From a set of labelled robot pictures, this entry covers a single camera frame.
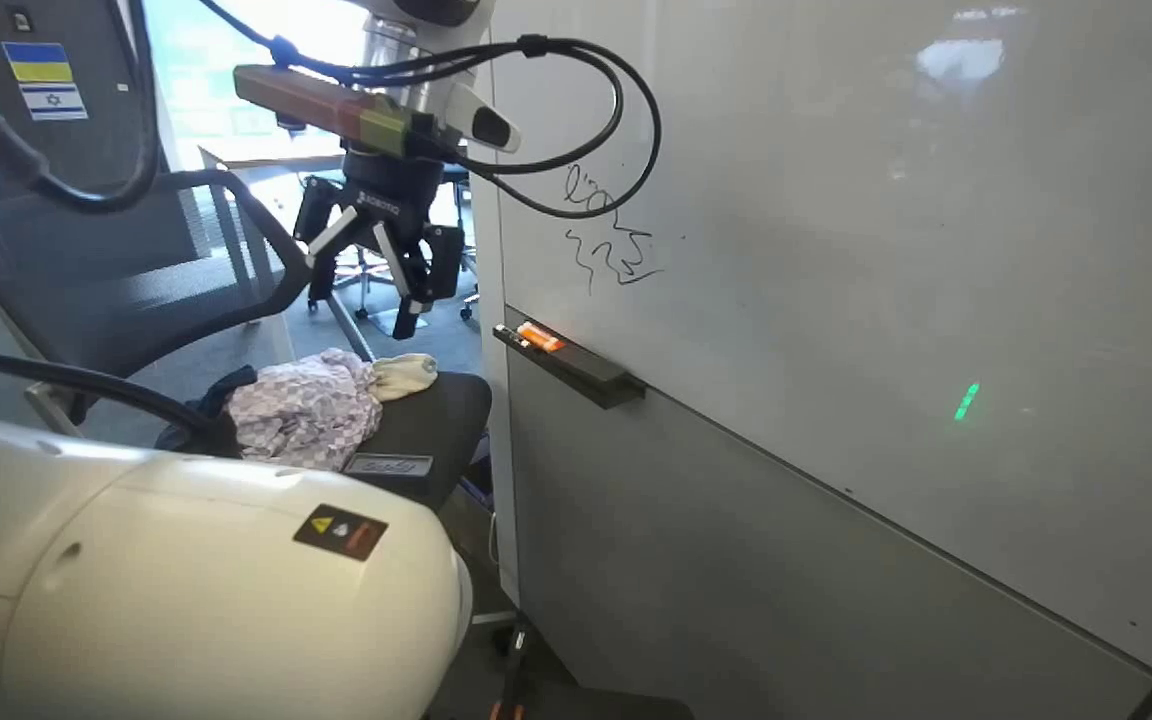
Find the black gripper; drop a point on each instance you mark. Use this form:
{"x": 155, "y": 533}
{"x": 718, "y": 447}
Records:
{"x": 394, "y": 193}

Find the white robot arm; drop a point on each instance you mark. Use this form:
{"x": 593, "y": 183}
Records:
{"x": 192, "y": 578}

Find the black office chair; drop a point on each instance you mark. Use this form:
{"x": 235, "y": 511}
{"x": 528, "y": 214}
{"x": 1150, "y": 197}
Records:
{"x": 98, "y": 297}

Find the cream cloth piece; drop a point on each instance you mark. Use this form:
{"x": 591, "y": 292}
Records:
{"x": 407, "y": 374}

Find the patterned crumpled cloth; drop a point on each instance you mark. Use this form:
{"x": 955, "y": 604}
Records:
{"x": 310, "y": 413}

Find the orange marker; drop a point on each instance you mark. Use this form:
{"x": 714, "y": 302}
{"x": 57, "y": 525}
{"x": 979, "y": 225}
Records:
{"x": 538, "y": 339}

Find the large white whiteboard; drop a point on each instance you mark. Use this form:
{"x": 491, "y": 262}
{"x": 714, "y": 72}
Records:
{"x": 881, "y": 272}

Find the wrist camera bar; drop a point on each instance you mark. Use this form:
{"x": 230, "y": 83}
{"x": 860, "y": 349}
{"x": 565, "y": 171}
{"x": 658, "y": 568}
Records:
{"x": 357, "y": 117}

